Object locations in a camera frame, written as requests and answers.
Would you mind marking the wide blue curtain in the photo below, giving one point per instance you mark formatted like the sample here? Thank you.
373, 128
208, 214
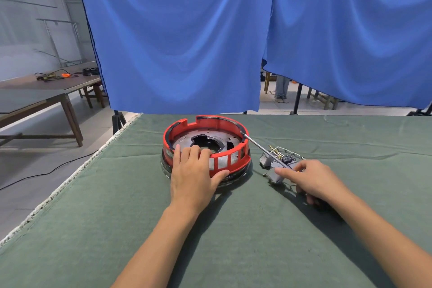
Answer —
175, 34

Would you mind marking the person's left little finger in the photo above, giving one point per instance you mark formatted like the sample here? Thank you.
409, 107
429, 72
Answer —
177, 158

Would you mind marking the grey metal brake cylinder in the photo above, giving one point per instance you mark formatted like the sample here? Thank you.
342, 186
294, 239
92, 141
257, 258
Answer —
267, 160

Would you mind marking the wooden stool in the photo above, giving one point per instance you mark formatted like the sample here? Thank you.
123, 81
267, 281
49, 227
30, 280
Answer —
268, 82

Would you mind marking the person's left thumb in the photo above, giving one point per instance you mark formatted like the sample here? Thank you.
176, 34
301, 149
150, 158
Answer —
221, 175

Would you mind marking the wooden bench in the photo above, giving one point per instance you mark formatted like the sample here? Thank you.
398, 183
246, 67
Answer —
324, 99

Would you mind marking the metal shaft screwdriver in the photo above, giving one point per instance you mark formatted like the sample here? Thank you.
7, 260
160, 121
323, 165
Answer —
263, 149

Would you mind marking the black curtain stand foot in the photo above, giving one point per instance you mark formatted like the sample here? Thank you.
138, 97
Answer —
422, 110

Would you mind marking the long wooden table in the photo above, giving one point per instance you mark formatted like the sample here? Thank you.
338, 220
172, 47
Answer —
50, 83

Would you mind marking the black curtain stand pole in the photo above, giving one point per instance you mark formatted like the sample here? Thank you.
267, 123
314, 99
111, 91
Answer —
297, 98

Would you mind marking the person's right hand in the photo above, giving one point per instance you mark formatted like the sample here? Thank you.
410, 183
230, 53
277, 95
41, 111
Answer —
319, 179

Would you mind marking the small black brake part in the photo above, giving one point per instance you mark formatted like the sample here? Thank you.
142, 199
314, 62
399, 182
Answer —
288, 158

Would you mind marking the dark wooden table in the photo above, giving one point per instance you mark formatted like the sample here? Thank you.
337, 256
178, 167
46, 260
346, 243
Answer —
30, 98

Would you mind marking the person's right forearm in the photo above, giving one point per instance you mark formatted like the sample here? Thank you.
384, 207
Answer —
384, 240

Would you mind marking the person's left hand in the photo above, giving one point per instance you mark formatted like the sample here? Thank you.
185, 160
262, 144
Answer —
190, 183

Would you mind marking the metal pipe frame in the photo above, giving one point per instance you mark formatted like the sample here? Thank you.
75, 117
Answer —
57, 38

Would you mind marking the red brake drum assembly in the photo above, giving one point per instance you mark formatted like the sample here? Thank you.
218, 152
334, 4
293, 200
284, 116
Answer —
222, 149

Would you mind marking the black curtain stand leg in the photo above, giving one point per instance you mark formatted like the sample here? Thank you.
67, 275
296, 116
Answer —
118, 122

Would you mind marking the person's left forearm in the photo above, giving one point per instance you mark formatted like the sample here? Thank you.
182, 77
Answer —
158, 250

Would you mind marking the grey metal brake part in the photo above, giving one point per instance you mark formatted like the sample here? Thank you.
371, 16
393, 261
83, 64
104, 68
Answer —
276, 178

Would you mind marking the green table cloth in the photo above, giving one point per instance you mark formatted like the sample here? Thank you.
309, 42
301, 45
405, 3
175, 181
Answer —
101, 223

